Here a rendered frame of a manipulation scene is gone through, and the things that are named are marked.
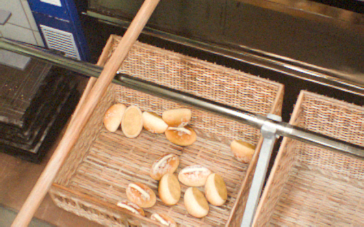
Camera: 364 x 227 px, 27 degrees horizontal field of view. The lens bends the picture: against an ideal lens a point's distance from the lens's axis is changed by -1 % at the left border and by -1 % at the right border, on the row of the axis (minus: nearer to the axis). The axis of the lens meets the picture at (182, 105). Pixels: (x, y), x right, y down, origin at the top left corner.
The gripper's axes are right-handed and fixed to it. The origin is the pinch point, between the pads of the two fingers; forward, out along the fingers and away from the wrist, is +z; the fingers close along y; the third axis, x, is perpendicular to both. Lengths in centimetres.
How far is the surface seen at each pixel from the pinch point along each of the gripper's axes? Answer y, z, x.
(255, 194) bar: 44, 45, -8
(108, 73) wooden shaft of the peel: 27.7, 6.6, -16.8
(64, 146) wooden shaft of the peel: 27.8, 6.6, 4.2
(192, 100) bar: 31.0, 26.5, -18.4
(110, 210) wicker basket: 78, 2, -6
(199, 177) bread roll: 85, 19, -28
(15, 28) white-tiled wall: 79, -61, -55
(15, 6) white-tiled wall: 67, -57, -55
